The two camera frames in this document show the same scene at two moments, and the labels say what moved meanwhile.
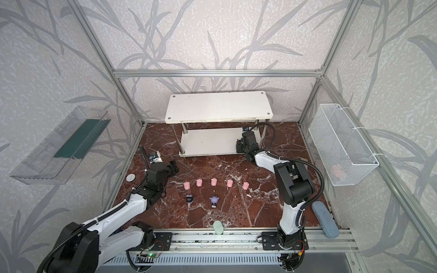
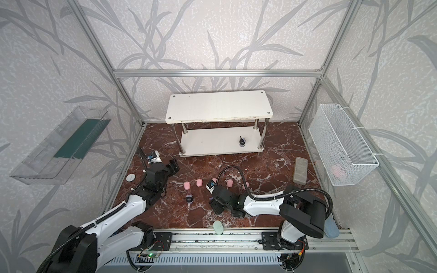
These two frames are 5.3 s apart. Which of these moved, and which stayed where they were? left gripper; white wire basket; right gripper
Moved: right gripper
Stayed: white wire basket; left gripper
